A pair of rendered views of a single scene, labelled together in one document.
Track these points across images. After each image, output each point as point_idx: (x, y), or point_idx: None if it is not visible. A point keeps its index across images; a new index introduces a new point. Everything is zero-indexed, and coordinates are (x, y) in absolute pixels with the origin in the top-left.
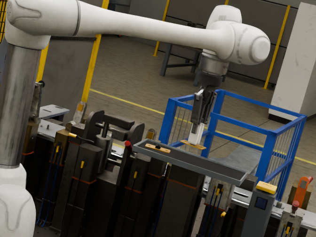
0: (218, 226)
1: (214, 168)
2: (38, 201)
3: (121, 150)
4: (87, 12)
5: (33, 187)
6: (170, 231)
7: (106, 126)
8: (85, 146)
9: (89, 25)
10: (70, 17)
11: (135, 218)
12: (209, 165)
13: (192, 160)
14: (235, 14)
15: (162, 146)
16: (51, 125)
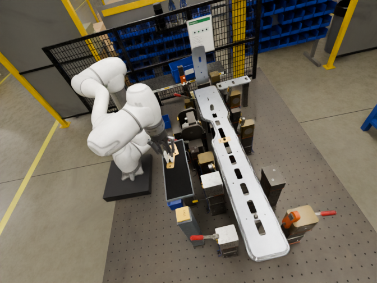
0: (209, 201)
1: (177, 179)
2: (207, 130)
3: (225, 124)
4: (83, 89)
5: None
6: None
7: (185, 120)
8: (175, 127)
9: (87, 95)
10: (79, 91)
11: None
12: (179, 176)
13: (176, 167)
14: (128, 99)
15: (182, 147)
16: (214, 97)
